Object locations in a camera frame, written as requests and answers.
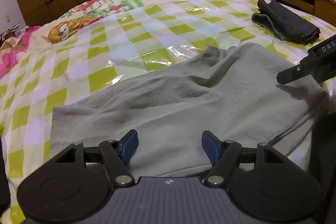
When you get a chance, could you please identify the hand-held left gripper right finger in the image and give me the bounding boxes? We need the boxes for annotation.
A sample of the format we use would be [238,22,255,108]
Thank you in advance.
[202,130,286,186]

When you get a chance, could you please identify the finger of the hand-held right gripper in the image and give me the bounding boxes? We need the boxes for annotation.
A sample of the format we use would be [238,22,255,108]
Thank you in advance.
[276,60,315,85]

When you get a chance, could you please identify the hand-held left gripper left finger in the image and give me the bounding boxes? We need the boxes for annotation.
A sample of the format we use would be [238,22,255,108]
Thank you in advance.
[54,130,138,186]

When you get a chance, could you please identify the light green pants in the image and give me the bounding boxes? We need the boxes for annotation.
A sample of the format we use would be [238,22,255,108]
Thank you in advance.
[50,42,328,178]

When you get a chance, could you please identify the dark grey folded pants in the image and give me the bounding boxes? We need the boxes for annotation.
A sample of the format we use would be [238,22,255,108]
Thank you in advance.
[251,0,321,43]

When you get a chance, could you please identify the cartoon printed quilt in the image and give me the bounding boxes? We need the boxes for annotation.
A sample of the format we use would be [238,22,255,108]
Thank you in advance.
[0,0,252,75]

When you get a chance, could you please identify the zebra striped cloth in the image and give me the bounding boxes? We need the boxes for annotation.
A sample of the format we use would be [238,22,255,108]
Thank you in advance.
[0,26,20,42]

